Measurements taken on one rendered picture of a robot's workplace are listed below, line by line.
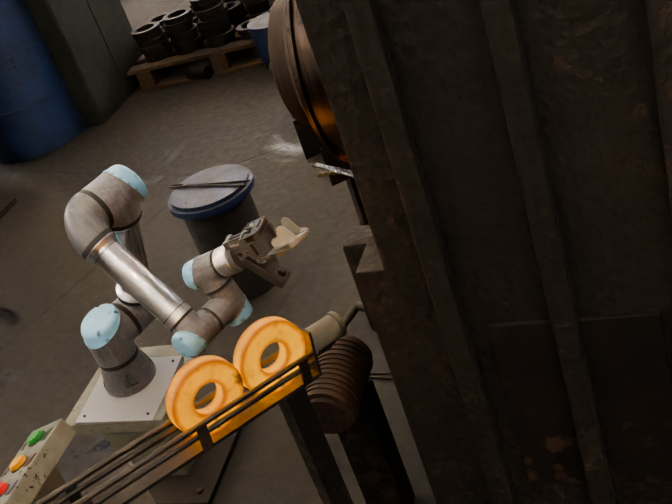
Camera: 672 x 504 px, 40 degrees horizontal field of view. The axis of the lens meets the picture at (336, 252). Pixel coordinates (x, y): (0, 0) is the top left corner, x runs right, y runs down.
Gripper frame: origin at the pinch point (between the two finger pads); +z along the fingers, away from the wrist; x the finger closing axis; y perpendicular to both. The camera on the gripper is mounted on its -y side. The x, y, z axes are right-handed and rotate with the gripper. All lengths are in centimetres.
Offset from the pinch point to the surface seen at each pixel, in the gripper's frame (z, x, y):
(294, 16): 31, -3, 45
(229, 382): -3.1, -46.9, -0.6
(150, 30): -216, 316, 18
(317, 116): 25.2, -8.7, 26.7
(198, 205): -81, 77, -10
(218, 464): -71, -3, -54
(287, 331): 5.6, -34.2, -2.0
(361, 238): 19.0, -12.4, -0.1
